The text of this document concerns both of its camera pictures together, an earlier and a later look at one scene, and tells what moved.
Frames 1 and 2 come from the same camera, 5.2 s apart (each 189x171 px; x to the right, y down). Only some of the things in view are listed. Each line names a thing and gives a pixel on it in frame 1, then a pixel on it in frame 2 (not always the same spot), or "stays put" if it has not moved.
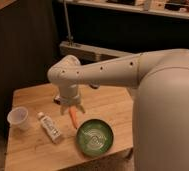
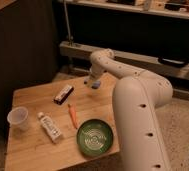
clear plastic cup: (18, 119) stays put
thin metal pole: (71, 41) stays put
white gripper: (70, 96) to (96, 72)
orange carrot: (73, 111) stays put
